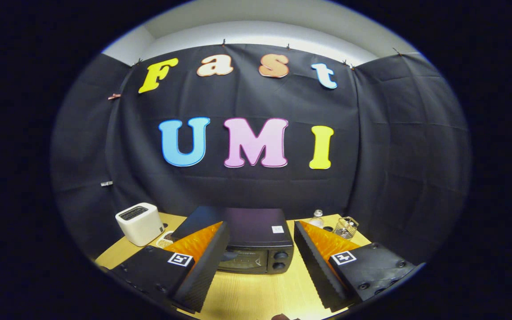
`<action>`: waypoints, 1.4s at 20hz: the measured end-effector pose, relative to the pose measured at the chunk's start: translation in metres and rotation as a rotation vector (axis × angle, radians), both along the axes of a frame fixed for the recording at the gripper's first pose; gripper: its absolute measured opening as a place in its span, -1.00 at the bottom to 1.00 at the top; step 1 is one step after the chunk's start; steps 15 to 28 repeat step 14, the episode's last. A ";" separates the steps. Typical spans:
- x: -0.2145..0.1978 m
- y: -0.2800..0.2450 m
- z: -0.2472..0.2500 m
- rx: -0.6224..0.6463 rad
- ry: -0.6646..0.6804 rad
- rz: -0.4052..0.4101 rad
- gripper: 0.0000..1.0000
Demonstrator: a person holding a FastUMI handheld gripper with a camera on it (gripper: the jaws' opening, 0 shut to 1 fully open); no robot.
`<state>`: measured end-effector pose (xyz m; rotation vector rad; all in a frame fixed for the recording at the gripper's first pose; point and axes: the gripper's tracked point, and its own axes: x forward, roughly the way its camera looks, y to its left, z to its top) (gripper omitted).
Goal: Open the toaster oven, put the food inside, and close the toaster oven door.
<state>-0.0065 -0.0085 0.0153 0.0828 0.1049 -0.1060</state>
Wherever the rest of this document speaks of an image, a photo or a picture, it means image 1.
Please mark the clear plastic bottle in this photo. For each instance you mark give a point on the clear plastic bottle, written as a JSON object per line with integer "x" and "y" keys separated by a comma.
{"x": 317, "y": 218}

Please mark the white bread toaster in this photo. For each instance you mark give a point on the white bread toaster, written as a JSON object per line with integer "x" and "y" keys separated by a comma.
{"x": 139, "y": 226}

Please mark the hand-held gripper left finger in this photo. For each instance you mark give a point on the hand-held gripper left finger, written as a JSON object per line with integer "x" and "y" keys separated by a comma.
{"x": 202, "y": 271}

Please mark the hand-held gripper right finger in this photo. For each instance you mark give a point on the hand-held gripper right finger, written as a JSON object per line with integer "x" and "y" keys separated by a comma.
{"x": 316, "y": 266}

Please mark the black toaster oven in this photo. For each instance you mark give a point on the black toaster oven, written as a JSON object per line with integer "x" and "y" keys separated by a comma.
{"x": 256, "y": 226}

